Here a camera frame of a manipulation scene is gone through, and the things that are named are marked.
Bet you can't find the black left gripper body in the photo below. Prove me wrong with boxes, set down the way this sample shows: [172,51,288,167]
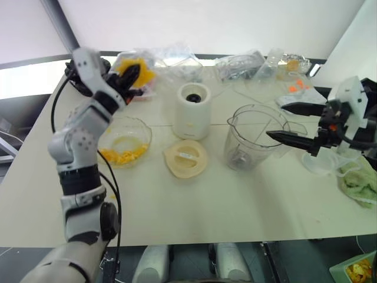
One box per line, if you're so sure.
[102,73,145,104]

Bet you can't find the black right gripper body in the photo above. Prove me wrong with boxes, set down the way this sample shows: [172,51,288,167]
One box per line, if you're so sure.
[317,100,350,147]

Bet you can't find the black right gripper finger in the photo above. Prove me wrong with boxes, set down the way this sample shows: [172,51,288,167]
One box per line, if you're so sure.
[266,130,322,156]
[281,101,326,117]

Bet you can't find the clump of orange segments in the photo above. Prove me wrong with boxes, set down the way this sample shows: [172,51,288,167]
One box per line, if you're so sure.
[116,58,157,89]

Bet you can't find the clear blender jar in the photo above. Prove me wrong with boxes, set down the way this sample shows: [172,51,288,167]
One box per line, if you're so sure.
[223,103,307,172]

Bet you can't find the pile of orange segments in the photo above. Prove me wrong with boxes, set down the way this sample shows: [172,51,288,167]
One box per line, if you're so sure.
[98,141,148,166]

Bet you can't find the white blender base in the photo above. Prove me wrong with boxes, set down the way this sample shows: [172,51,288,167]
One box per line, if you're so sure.
[172,83,212,141]

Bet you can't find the cream blender lid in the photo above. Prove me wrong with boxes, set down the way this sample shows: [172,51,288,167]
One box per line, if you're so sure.
[163,139,210,179]

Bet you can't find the white paper sheet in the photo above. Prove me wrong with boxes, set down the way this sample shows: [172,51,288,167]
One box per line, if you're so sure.
[275,88,328,110]

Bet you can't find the small orange pieces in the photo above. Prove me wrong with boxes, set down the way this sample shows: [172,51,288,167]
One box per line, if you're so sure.
[288,79,310,92]

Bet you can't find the small clear plastic cup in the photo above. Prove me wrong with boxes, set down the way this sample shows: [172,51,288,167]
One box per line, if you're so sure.
[302,146,342,176]

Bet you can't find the crumpled black bag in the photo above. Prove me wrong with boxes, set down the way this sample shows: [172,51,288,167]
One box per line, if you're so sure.
[65,57,111,97]

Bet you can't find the clear glass bowl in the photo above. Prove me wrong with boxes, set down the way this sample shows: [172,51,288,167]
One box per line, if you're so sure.
[95,116,153,169]

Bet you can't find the small glass dish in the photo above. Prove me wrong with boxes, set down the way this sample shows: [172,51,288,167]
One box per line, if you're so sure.
[278,52,312,74]

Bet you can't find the crumpled clear plastic bag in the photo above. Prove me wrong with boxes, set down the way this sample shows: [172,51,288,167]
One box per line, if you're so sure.
[117,44,204,83]
[214,50,266,82]

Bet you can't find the flat clear plastic bag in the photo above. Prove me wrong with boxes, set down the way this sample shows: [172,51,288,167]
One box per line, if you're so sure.
[256,48,283,86]

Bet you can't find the pale green towel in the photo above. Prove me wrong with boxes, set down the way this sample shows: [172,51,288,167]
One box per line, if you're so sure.
[337,156,377,210]

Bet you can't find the green waste bin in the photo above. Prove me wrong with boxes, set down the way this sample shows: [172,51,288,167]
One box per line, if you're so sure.
[329,250,377,283]

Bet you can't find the silver rounded robot leg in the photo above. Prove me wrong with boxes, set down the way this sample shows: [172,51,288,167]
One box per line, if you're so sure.
[131,245,170,283]
[216,243,254,283]

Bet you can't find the orange peels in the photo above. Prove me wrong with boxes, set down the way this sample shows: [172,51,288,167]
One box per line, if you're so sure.
[346,259,373,281]

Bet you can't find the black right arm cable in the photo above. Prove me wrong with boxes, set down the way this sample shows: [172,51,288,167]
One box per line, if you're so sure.
[338,129,377,151]

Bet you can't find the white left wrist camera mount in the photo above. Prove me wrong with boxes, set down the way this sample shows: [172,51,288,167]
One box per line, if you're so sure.
[71,48,118,103]

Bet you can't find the grey window frame post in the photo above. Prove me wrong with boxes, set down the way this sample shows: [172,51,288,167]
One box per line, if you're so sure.
[39,0,82,55]

